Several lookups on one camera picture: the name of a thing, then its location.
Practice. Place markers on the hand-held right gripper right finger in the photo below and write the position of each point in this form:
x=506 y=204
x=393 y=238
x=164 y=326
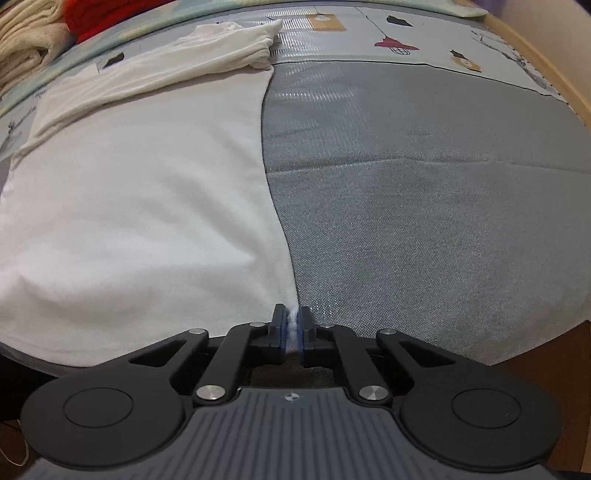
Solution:
x=303 y=338

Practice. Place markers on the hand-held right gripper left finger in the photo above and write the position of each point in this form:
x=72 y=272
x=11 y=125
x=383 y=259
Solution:
x=279 y=333

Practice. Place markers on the white long-sleeved shirt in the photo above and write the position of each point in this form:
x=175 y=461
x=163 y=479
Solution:
x=138 y=207

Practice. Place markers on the grey printed bed mat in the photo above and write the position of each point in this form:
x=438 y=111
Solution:
x=415 y=184

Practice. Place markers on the light blue patterned sheet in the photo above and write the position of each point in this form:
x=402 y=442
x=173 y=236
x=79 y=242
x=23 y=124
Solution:
x=415 y=5

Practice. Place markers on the red folded blanket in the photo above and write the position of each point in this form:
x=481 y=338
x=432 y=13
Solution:
x=106 y=16

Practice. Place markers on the cream folded blanket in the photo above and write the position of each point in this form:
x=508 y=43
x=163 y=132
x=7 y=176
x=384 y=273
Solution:
x=23 y=41

